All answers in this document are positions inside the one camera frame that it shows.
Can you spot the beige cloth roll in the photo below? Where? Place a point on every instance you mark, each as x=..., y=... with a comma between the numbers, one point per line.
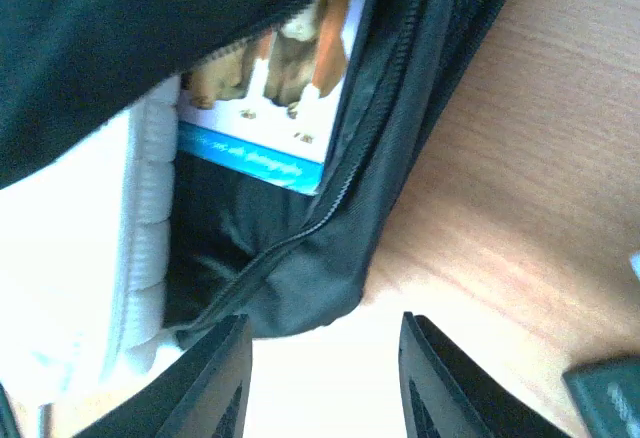
x=84, y=254

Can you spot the black student backpack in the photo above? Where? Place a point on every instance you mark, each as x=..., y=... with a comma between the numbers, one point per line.
x=289, y=262

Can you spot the dog picture book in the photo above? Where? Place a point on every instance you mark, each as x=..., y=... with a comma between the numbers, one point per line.
x=270, y=109

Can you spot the pink highlighter marker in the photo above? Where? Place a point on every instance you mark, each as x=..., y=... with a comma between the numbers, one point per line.
x=606, y=395

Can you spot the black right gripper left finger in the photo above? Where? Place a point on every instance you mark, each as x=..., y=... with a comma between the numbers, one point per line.
x=202, y=394

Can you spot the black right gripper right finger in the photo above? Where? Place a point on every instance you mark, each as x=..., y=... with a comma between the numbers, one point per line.
x=445, y=393

